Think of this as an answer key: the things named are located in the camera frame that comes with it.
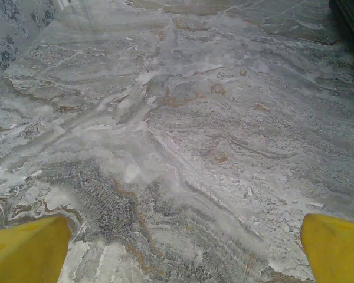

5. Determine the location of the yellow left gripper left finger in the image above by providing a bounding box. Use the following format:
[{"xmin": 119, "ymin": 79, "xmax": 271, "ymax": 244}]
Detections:
[{"xmin": 0, "ymin": 216, "xmax": 73, "ymax": 283}]

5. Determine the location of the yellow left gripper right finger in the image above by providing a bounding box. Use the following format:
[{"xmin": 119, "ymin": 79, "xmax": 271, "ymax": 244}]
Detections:
[{"xmin": 300, "ymin": 213, "xmax": 354, "ymax": 283}]

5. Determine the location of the black hard case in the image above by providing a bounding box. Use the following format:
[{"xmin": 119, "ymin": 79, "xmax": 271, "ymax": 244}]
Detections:
[{"xmin": 328, "ymin": 0, "xmax": 354, "ymax": 62}]

